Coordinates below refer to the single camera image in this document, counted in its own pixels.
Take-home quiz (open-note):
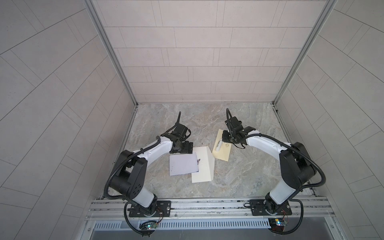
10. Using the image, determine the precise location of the cream white envelope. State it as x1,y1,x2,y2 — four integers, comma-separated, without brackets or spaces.
192,146,215,183

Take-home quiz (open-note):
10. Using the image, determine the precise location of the right circuit board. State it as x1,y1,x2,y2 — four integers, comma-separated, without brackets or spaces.
268,218,288,233

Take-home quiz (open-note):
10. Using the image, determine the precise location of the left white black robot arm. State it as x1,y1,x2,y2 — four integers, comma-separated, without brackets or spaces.
103,123,193,216

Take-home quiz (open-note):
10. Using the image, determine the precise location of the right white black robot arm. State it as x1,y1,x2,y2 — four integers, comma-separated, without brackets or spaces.
222,112,317,215

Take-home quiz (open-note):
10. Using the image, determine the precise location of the left circuit board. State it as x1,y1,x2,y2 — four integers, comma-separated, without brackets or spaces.
140,221,158,231

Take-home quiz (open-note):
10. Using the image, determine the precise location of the white ventilation grille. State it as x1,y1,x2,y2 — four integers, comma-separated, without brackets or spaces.
94,219,271,231

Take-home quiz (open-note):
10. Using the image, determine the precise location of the white paper sheet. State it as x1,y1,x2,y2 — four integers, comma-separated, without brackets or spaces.
169,153,199,176

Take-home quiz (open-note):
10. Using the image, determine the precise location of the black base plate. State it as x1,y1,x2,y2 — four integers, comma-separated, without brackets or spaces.
128,201,172,218
244,200,292,216

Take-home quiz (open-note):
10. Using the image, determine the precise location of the right black cable conduit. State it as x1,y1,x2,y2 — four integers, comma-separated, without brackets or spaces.
225,107,327,235

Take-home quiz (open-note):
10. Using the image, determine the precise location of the circuit board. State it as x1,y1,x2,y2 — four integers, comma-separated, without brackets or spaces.
140,221,158,231
268,218,288,233

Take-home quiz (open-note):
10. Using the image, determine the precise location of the yellow manila envelope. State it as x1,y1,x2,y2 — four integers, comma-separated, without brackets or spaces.
212,129,232,162

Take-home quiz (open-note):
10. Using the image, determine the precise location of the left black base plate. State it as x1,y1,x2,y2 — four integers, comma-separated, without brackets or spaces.
128,201,172,218

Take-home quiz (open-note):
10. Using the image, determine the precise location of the aluminium mounting rail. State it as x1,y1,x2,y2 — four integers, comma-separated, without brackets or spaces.
86,196,335,221

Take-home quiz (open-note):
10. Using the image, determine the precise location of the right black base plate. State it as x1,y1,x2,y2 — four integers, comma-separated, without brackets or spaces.
244,200,292,216

